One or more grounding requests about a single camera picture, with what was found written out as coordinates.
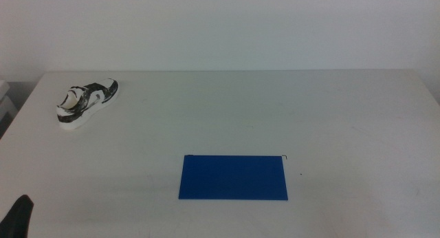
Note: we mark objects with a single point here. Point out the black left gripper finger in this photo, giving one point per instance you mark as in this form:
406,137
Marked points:
17,219

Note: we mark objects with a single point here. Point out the black and white sneaker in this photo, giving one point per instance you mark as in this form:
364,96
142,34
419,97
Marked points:
74,109

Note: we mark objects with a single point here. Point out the blue rectangular mat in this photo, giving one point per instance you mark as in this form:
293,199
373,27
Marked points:
233,177

